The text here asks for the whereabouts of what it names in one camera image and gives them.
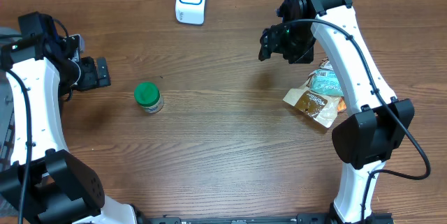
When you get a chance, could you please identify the brown white snack bag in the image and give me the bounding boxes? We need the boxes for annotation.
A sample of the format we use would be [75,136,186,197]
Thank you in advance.
[318,57,333,71]

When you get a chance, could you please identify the green lid seasoning jar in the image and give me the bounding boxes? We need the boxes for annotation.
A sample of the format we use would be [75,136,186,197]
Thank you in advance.
[134,82,164,114]

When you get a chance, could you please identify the teal snack packet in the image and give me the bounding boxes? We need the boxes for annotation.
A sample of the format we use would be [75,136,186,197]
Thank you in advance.
[309,69,343,97]

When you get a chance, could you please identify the beige brown paper bag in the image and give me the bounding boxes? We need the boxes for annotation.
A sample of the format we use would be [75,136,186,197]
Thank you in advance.
[283,78,342,128]

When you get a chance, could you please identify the orange tissue pack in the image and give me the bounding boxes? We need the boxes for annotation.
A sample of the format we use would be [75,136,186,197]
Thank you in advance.
[337,97,346,113]

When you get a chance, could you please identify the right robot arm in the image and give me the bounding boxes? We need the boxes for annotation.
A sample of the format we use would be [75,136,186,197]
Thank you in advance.
[258,0,414,223]

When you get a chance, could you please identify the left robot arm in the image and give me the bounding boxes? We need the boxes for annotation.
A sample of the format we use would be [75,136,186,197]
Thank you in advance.
[1,12,146,224]

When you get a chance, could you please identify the grey plastic mesh basket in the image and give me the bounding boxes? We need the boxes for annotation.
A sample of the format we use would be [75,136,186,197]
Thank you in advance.
[0,27,22,218]

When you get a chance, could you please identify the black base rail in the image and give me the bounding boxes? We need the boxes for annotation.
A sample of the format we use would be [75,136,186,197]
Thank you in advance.
[146,211,395,224]

